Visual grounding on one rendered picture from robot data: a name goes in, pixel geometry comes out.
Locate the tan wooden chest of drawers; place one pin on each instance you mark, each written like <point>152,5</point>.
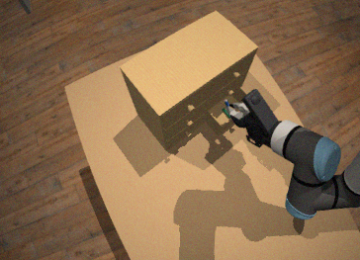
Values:
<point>165,74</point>

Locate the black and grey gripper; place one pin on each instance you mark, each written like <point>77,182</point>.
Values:
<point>247,121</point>

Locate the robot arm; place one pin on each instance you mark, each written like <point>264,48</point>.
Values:
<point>315,158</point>

